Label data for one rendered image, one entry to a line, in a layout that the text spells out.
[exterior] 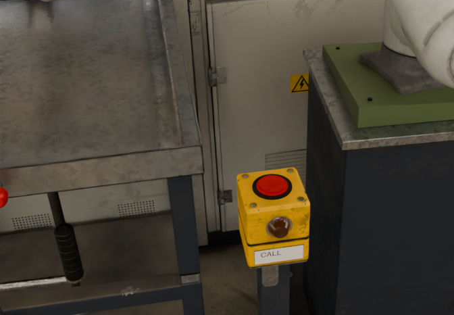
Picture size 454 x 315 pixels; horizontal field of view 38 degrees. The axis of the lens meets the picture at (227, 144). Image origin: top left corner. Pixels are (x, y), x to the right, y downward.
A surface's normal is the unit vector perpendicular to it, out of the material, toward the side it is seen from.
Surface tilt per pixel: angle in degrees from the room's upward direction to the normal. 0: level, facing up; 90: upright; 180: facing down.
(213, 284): 0
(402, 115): 90
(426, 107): 90
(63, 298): 0
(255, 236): 90
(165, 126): 0
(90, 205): 90
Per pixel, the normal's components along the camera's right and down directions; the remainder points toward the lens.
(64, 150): -0.04, -0.82
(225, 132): 0.14, 0.56
